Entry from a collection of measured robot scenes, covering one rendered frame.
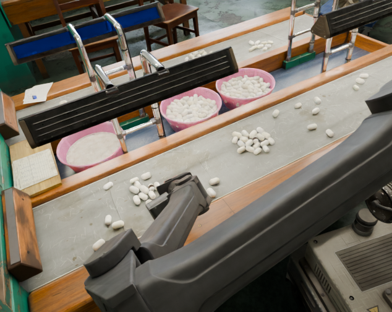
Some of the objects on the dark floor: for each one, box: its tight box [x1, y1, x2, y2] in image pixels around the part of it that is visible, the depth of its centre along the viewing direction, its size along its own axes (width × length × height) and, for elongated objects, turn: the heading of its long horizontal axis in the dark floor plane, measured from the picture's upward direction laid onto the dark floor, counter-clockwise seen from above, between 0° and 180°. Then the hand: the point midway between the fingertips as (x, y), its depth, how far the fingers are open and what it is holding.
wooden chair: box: [53, 0, 122, 75], centre depth 289 cm, size 44×43×91 cm
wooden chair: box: [138, 0, 200, 52], centre depth 314 cm, size 44×43×91 cm
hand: (170, 187), depth 94 cm, fingers closed
